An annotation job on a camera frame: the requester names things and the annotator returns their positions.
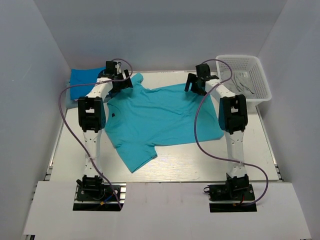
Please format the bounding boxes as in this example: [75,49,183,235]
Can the teal t shirt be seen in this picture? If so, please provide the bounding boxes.
[104,73,224,173]

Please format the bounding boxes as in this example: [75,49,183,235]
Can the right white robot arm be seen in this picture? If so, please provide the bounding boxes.
[184,62,250,201]

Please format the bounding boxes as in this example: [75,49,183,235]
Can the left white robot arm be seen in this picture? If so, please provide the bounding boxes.
[77,58,133,200]

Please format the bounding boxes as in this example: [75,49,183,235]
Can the folded light blue t shirt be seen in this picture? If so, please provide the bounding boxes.
[65,86,84,109]

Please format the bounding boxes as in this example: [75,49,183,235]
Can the white plastic basket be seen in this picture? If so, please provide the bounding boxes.
[216,54,272,106]

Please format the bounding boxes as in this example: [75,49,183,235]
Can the grey t shirt in basket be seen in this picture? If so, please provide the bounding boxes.
[223,71,256,98]

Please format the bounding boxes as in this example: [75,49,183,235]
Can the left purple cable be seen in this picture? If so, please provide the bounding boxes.
[59,58,133,210]

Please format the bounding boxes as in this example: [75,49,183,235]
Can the purple cable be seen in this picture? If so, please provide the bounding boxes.
[193,58,270,207]
[59,58,133,210]

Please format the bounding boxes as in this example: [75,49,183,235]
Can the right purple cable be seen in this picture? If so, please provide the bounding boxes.
[193,58,270,207]

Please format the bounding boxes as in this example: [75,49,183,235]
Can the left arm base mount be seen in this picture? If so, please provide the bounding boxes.
[72,183,126,212]

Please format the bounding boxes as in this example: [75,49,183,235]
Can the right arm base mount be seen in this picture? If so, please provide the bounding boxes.
[203,184,257,213]

